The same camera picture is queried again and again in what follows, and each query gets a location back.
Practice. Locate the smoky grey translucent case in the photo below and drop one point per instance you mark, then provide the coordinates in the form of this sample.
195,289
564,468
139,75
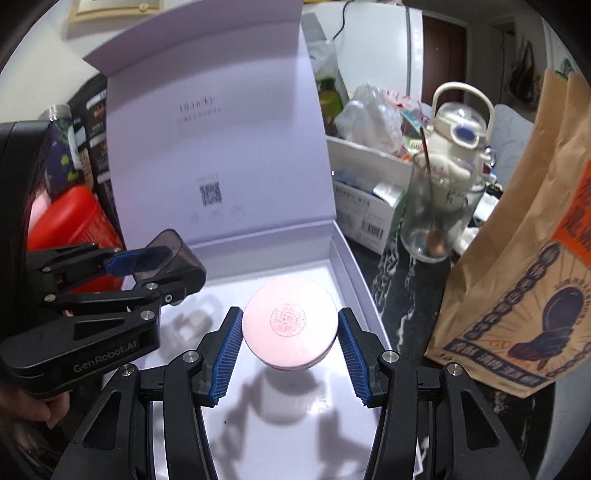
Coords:
175,249

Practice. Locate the purple floral jar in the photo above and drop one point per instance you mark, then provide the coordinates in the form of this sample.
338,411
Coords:
62,152

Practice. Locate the person's left hand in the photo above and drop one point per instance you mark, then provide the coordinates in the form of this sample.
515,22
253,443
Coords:
51,408

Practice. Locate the pale leaf-patterned chair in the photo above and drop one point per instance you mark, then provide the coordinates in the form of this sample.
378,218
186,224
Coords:
512,138

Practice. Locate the metal spoon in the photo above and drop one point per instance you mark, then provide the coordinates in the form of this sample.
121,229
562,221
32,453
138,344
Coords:
436,247

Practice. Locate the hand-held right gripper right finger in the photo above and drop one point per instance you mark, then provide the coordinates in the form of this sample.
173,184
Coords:
355,355

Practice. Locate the gold picture frame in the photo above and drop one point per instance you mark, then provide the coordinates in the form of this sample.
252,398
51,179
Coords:
92,11

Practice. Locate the clear glass cup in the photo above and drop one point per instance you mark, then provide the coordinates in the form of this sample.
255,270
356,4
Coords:
420,221

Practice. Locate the clear plastic bag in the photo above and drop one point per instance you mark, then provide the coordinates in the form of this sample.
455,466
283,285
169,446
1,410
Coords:
369,115

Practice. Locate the green snack bag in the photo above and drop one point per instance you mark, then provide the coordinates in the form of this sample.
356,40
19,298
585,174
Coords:
330,97

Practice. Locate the brown door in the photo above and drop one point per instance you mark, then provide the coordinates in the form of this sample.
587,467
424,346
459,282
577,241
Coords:
443,46

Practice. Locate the lavender gift box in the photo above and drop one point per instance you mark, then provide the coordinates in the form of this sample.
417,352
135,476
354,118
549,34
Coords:
231,138

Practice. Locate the dark hanging tote bag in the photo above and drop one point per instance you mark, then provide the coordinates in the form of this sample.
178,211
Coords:
521,74

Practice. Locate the red canister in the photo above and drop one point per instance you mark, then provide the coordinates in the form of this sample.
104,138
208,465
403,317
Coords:
69,221

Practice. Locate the white refrigerator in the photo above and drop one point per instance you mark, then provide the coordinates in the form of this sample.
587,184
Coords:
414,55

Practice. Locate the printed brown paper bag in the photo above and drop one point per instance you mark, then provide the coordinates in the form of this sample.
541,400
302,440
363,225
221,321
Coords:
508,277

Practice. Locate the white water bottle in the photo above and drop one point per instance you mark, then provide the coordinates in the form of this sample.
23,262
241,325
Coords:
457,120

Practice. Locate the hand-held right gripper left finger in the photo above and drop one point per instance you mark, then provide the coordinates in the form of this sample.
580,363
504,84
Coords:
226,355

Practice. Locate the black printed canister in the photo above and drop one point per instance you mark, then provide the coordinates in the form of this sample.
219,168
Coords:
94,138

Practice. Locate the white cardboard box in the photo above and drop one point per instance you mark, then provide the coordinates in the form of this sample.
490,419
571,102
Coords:
360,207

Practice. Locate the pink round tin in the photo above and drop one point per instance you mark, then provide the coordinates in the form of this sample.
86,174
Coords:
288,323

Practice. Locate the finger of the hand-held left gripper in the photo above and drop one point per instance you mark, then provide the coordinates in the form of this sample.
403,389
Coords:
161,290
120,263

